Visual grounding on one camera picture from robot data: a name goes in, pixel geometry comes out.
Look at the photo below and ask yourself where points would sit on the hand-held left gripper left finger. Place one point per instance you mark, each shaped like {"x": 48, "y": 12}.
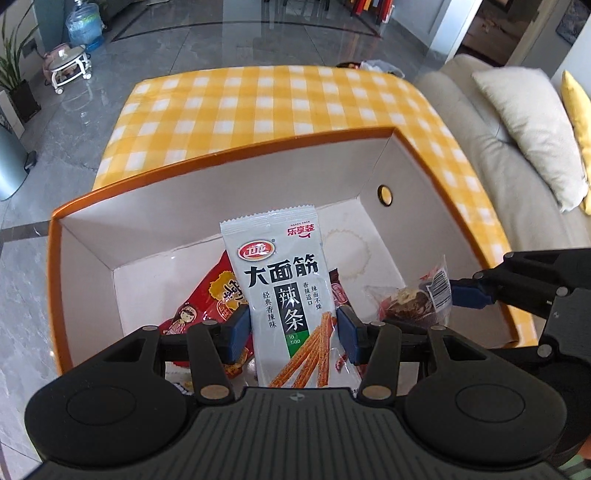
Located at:
{"x": 239, "y": 332}

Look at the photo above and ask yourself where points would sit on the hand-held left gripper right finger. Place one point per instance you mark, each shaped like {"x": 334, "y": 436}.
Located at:
{"x": 348, "y": 334}

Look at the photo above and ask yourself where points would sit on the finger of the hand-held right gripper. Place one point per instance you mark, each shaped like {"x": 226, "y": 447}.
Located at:
{"x": 471, "y": 294}
{"x": 549, "y": 263}

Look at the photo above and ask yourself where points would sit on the red-brown snack bar packet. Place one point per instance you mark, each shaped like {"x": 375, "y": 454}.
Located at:
{"x": 339, "y": 295}

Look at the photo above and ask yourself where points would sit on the red snack packet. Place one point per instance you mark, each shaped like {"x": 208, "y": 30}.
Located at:
{"x": 203, "y": 304}

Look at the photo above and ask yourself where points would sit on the clear packet of dark dates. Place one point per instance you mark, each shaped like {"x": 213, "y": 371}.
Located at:
{"x": 408, "y": 300}

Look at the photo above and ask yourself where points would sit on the white spicy strip packet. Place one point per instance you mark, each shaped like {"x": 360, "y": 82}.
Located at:
{"x": 286, "y": 286}

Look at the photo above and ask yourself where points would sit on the orange cardboard box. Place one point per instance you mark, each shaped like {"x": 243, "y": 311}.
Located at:
{"x": 138, "y": 230}

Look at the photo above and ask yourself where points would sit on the beige sofa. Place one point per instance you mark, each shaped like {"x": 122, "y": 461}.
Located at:
{"x": 508, "y": 184}

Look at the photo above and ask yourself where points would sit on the beige cushion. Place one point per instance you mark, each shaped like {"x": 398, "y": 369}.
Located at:
{"x": 531, "y": 120}

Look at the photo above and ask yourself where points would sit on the yellow cushion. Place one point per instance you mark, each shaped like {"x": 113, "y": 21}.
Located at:
{"x": 579, "y": 106}

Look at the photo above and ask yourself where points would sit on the yellow checkered tablecloth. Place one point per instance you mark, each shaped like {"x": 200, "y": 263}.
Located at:
{"x": 258, "y": 106}

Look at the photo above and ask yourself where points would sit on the small bin with bag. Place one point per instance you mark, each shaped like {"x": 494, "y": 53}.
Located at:
{"x": 378, "y": 68}

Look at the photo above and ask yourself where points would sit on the silver trash can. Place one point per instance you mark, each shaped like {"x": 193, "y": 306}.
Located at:
{"x": 10, "y": 161}

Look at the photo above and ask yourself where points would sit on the white wheeled stool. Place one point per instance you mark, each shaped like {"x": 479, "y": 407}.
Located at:
{"x": 69, "y": 69}

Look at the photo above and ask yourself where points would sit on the potted plant in black pot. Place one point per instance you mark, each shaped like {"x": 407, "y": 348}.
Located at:
{"x": 23, "y": 101}

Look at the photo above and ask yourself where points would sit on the blue water jug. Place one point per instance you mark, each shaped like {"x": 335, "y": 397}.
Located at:
{"x": 85, "y": 23}

